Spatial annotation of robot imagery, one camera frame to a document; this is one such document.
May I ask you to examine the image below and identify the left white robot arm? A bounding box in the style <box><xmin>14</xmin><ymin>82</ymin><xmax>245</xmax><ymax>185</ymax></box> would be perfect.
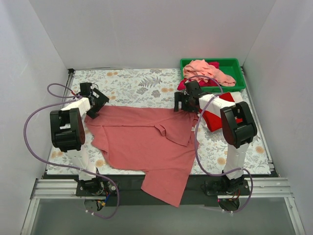
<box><xmin>50</xmin><ymin>82</ymin><xmax>109</xmax><ymax>196</ymax></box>

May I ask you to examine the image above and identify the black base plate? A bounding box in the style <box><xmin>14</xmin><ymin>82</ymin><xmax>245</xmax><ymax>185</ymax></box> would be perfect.
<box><xmin>44</xmin><ymin>172</ymin><xmax>279</xmax><ymax>209</ymax></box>

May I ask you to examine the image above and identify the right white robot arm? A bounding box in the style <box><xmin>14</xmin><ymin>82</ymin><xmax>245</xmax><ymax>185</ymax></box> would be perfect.
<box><xmin>174</xmin><ymin>81</ymin><xmax>257</xmax><ymax>195</ymax></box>

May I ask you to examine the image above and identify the green plastic bin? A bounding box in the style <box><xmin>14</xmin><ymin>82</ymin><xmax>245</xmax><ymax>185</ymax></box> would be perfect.
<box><xmin>180</xmin><ymin>58</ymin><xmax>246</xmax><ymax>93</ymax></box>

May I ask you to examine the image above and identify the folded red t shirt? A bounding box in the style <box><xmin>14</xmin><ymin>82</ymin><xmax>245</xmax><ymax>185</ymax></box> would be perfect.
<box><xmin>199</xmin><ymin>92</ymin><xmax>237</xmax><ymax>132</ymax></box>

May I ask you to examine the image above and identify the dusty pink t shirt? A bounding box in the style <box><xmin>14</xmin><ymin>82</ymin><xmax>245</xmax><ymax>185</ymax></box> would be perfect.
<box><xmin>85</xmin><ymin>106</ymin><xmax>198</xmax><ymax>207</ymax></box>

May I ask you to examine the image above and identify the peach t shirt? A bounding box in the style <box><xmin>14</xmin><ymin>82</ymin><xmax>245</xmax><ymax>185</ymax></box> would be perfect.
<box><xmin>182</xmin><ymin>59</ymin><xmax>236</xmax><ymax>87</ymax></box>

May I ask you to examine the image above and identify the magenta t shirt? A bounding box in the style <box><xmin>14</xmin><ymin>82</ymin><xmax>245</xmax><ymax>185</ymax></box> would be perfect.
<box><xmin>177</xmin><ymin>60</ymin><xmax>220</xmax><ymax>91</ymax></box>

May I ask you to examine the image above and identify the folded white t shirt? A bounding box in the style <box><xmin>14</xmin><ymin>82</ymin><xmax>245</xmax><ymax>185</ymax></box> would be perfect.
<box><xmin>195</xmin><ymin>92</ymin><xmax>244</xmax><ymax>128</ymax></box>

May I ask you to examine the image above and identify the aluminium frame rail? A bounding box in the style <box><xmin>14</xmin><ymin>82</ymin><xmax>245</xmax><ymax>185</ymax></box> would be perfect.
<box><xmin>21</xmin><ymin>177</ymin><xmax>305</xmax><ymax>235</ymax></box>

